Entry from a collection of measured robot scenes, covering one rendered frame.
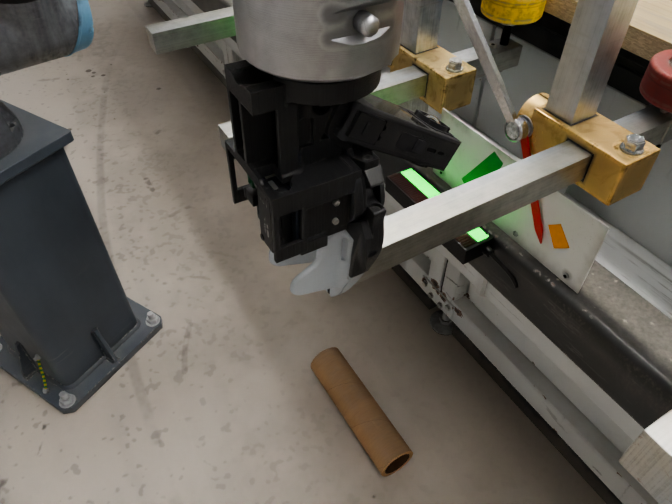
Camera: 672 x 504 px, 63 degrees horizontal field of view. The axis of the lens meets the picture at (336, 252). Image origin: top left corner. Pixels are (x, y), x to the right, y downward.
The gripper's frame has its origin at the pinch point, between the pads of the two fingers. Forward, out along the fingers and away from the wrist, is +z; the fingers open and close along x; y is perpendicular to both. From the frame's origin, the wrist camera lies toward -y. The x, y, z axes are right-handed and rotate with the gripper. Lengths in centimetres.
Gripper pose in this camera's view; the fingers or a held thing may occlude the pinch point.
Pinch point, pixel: (340, 278)
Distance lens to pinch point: 46.0
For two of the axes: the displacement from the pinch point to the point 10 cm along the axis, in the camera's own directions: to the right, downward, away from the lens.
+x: 5.1, 6.2, -6.0
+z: -0.3, 7.1, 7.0
